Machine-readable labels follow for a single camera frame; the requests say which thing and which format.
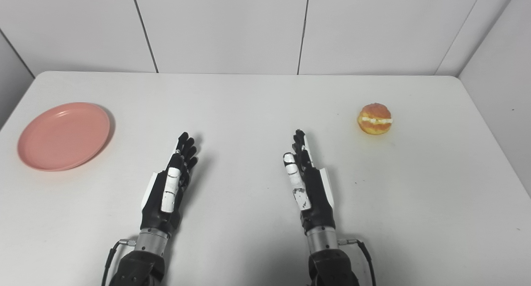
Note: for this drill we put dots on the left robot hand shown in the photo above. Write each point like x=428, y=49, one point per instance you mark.
x=164, y=203

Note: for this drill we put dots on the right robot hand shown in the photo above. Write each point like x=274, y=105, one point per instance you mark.
x=315, y=194

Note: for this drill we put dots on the cream puff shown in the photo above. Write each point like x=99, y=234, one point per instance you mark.
x=375, y=118

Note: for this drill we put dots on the pink round plate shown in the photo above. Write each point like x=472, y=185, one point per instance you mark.
x=64, y=136

